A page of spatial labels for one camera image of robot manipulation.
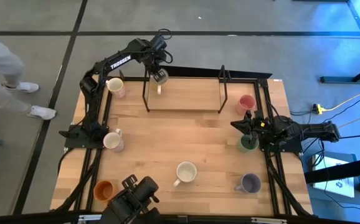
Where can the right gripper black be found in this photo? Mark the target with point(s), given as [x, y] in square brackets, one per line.
[258, 126]

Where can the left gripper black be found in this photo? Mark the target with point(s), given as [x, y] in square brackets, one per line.
[154, 63]

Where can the green mug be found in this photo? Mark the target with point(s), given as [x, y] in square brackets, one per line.
[243, 145]

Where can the purple mug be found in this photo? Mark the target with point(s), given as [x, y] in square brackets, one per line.
[251, 183]

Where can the grey diamond patterned mug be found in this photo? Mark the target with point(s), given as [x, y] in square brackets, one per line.
[112, 140]

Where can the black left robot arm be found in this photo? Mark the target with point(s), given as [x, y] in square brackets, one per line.
[121, 62]

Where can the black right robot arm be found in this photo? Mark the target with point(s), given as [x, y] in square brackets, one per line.
[317, 129]

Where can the pink floral patterned mug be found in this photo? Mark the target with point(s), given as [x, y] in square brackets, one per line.
[115, 84]

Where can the yellow power plug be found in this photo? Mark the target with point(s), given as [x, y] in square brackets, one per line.
[318, 109]

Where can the black table foot bar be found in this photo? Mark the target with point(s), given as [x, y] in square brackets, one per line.
[339, 80]

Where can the white box with logo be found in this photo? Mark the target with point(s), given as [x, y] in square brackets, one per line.
[329, 188]

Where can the orange mug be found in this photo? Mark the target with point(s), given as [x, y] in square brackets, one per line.
[103, 190]

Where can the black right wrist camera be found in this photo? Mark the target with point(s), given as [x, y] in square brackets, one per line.
[254, 139]

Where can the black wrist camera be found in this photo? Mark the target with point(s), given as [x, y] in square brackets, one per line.
[159, 43]
[254, 139]

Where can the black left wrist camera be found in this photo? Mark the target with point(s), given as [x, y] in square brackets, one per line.
[159, 43]

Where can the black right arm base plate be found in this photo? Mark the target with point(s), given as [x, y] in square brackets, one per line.
[293, 147]

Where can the black aluminium table frame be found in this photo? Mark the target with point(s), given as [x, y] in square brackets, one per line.
[273, 199]

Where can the silver metal bracket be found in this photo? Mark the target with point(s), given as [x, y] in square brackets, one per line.
[96, 217]
[268, 220]

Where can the black desk frame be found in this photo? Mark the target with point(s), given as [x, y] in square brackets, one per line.
[339, 169]

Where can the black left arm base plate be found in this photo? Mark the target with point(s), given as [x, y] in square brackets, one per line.
[74, 141]

